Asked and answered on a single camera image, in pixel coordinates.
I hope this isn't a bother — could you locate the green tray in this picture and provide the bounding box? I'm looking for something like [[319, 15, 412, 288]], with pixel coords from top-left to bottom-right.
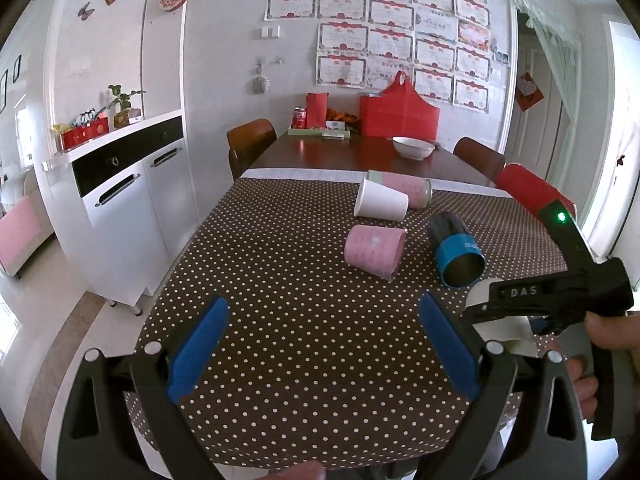
[[287, 126, 352, 140]]

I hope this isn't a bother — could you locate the group of wall certificates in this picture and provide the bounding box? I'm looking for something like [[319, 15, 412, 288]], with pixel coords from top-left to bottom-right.
[[263, 0, 494, 112]]

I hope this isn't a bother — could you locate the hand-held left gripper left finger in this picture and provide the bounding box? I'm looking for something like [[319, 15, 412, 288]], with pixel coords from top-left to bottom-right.
[[55, 296, 231, 480]]

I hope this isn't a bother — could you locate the white lace door curtain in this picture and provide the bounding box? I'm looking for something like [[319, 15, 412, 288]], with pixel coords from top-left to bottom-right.
[[509, 0, 584, 128]]

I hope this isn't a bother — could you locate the red covered chair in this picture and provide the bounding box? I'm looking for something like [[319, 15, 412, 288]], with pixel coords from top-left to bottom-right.
[[496, 162, 577, 222]]

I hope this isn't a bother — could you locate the pile of oranges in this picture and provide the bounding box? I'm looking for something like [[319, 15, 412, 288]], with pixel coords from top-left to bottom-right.
[[327, 109, 361, 129]]

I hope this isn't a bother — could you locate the pink paper cup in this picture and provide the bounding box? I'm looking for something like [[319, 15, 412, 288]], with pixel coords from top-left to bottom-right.
[[343, 224, 407, 281]]

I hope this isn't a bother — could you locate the blue and black cup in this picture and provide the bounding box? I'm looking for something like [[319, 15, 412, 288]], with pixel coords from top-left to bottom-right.
[[428, 212, 486, 290]]

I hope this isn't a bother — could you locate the pink and white sofa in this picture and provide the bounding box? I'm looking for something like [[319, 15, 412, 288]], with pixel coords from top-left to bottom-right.
[[0, 162, 57, 280]]

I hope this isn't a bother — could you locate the red door decoration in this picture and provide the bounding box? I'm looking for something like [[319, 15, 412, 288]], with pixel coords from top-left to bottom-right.
[[514, 71, 545, 113]]

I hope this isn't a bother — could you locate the white paper cup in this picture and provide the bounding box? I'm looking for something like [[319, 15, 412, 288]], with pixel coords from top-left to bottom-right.
[[467, 277, 538, 357], [354, 179, 410, 222]]

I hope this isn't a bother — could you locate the pink metal-rimmed cup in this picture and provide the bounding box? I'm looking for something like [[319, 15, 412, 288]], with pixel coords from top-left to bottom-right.
[[366, 170, 432, 210]]

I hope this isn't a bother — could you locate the red gift bag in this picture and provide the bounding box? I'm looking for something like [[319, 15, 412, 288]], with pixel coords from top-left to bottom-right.
[[359, 70, 441, 140]]

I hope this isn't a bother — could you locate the white bowl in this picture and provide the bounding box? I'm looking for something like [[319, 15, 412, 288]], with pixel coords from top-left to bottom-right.
[[392, 136, 436, 161]]

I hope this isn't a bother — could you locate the white sideboard cabinet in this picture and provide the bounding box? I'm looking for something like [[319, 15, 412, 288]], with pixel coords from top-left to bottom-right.
[[40, 108, 202, 317]]

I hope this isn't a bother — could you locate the person's left hand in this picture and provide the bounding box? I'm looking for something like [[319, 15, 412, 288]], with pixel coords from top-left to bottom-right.
[[269, 460, 327, 480]]

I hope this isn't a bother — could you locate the brown wooden chair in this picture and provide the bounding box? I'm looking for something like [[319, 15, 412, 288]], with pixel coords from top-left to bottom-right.
[[453, 136, 506, 186], [226, 118, 278, 182]]

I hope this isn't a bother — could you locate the grey hanging brush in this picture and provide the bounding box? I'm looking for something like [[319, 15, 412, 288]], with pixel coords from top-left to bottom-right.
[[249, 57, 271, 96]]

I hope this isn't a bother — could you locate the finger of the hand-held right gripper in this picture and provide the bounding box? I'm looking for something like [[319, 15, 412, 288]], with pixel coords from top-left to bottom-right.
[[461, 279, 552, 323]]

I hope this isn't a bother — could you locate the wooden dining table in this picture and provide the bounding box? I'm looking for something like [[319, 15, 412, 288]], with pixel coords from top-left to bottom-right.
[[247, 129, 490, 188]]

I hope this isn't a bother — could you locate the brown polka dot tablecloth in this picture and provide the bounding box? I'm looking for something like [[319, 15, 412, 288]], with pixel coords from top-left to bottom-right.
[[124, 166, 577, 472]]

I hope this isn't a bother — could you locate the potted green plant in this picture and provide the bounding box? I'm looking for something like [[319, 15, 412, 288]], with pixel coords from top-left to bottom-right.
[[107, 83, 147, 129]]

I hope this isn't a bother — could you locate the person's right hand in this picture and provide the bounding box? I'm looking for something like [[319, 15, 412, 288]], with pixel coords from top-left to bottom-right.
[[565, 311, 640, 421]]

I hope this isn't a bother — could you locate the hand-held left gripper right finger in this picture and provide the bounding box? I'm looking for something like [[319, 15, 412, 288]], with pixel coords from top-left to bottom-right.
[[418, 291, 590, 480]]

